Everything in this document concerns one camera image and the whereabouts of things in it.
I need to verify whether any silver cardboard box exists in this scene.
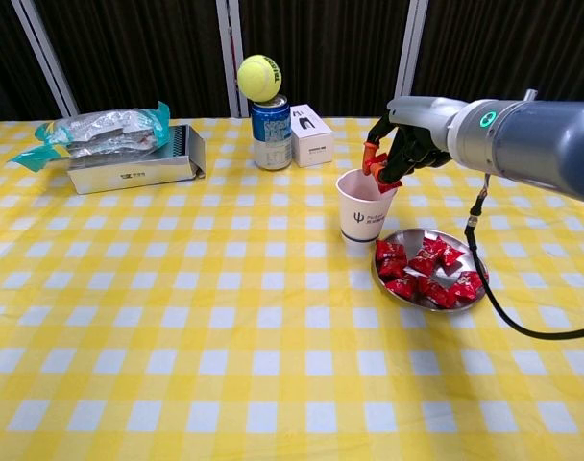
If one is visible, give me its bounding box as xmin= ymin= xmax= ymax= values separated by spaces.
xmin=66 ymin=123 xmax=207 ymax=196

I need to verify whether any small white carton box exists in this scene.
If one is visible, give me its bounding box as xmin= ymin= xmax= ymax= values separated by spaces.
xmin=289 ymin=104 xmax=334 ymax=168

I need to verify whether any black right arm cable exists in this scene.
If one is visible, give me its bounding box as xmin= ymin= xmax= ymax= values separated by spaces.
xmin=464 ymin=175 xmax=584 ymax=340

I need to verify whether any white partition frame post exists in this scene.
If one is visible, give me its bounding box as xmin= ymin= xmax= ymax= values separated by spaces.
xmin=391 ymin=0 xmax=428 ymax=119
xmin=216 ymin=0 xmax=245 ymax=119
xmin=11 ymin=0 xmax=80 ymax=118

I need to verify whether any small metal bowl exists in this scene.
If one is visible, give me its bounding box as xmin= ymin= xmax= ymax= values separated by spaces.
xmin=371 ymin=228 xmax=490 ymax=313

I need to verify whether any yellow white checked tablecloth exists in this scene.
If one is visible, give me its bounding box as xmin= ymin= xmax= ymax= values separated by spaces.
xmin=0 ymin=112 xmax=584 ymax=461

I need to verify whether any yellow tennis ball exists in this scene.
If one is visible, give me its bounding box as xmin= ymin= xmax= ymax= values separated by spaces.
xmin=237 ymin=54 xmax=283 ymax=102

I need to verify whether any teal silver snack bag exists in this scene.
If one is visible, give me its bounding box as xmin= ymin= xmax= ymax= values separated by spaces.
xmin=9 ymin=100 xmax=172 ymax=173

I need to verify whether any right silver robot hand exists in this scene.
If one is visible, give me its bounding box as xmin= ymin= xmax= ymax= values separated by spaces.
xmin=362 ymin=95 xmax=466 ymax=193

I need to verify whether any white paper cup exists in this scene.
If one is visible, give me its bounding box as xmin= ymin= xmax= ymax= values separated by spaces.
xmin=335 ymin=168 xmax=400 ymax=245

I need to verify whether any blue drink can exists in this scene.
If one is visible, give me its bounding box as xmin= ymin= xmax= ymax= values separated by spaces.
xmin=250 ymin=93 xmax=293 ymax=172

